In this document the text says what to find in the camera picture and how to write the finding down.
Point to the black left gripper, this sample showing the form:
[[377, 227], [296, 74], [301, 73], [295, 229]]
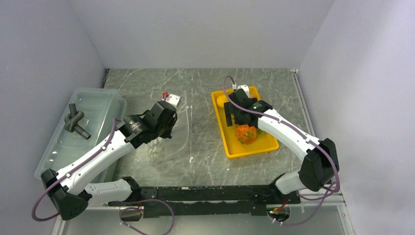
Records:
[[167, 134]]

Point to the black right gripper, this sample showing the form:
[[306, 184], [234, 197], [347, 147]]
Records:
[[229, 110]]

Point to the clear polka-dot zip bag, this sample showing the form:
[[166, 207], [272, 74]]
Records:
[[166, 149]]

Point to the orange toy pineapple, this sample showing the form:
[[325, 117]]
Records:
[[245, 134]]

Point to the yellow plastic tray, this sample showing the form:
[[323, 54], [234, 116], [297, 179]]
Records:
[[233, 148]]

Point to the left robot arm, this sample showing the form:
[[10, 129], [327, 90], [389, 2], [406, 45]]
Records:
[[71, 190]]

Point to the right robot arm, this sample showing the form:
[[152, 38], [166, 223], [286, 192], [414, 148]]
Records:
[[319, 162]]

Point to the yellow toy pear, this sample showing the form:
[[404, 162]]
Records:
[[221, 100]]

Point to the green toy lettuce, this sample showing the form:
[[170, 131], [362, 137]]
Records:
[[260, 132]]

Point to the clear plastic storage bin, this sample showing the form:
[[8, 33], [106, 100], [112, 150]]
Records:
[[86, 121]]

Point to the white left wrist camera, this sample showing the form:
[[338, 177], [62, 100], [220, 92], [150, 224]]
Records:
[[171, 99]]

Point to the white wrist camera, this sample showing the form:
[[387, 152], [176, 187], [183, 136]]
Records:
[[245, 88], [171, 99]]

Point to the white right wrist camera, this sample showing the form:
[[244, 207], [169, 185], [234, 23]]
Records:
[[245, 88]]

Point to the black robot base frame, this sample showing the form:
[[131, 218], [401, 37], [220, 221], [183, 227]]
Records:
[[256, 200]]

